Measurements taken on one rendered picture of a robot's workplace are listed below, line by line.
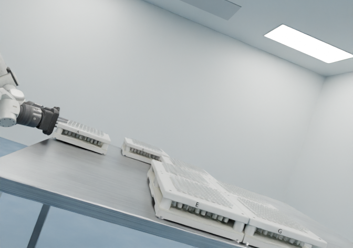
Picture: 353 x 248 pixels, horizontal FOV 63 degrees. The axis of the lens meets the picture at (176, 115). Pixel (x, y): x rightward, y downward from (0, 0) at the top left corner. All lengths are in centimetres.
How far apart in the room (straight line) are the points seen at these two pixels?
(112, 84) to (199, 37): 170
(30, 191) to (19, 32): 472
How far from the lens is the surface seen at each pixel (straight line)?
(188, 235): 79
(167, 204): 78
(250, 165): 540
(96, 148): 138
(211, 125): 508
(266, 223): 87
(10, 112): 130
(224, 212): 82
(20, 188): 76
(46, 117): 137
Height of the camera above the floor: 108
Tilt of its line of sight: 2 degrees up
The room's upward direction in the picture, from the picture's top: 20 degrees clockwise
